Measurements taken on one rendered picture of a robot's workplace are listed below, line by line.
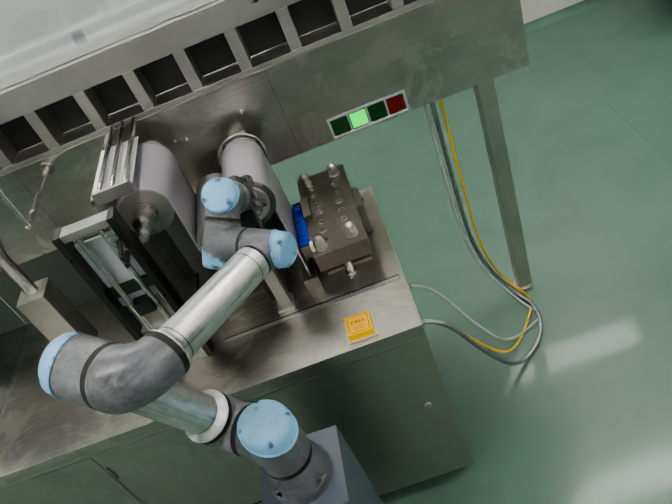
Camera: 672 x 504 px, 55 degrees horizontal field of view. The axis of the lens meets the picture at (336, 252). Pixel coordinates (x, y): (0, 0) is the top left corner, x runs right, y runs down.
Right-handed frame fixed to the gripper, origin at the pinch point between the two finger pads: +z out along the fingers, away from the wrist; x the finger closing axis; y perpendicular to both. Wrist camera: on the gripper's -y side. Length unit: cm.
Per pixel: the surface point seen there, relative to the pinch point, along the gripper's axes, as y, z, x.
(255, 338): -32.6, 16.3, 16.1
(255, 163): 12.9, 9.8, -2.7
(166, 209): 8.5, -0.4, 21.9
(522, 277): -56, 116, -77
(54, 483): -52, 15, 87
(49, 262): 12, 38, 77
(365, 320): -37.5, 6.7, -16.0
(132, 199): 13.4, -4.5, 28.1
